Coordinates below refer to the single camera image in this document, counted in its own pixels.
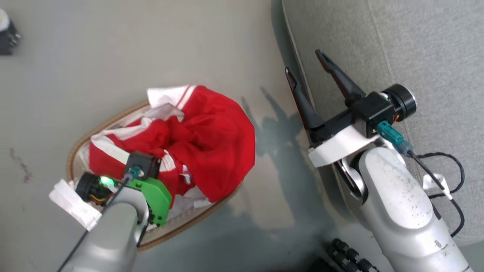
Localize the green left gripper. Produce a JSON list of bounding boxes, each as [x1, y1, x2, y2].
[[127, 177, 173, 227]]

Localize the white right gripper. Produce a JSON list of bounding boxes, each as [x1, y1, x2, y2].
[[284, 49, 382, 168]]

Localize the red and white jersey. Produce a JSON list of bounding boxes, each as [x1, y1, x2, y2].
[[89, 85, 256, 204]]

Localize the wicker rimmed laundry basket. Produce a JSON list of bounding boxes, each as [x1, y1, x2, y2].
[[66, 99, 243, 252]]

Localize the white crumpled cloth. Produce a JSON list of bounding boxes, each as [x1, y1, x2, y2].
[[166, 185, 214, 221]]

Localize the grey fabric sofa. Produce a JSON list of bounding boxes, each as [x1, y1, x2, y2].
[[282, 0, 484, 246]]

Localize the black ribbed connectors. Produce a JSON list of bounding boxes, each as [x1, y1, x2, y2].
[[307, 237, 380, 272]]

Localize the black device with white top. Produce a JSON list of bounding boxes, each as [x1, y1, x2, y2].
[[0, 8, 22, 56]]

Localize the teal cable connector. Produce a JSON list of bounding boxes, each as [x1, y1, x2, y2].
[[376, 121, 413, 156], [124, 166, 143, 184]]

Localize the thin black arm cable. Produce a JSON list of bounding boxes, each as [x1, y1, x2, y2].
[[408, 151, 466, 238], [57, 176, 133, 272]]

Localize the white cable clip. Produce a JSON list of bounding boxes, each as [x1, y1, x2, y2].
[[423, 173, 453, 200]]

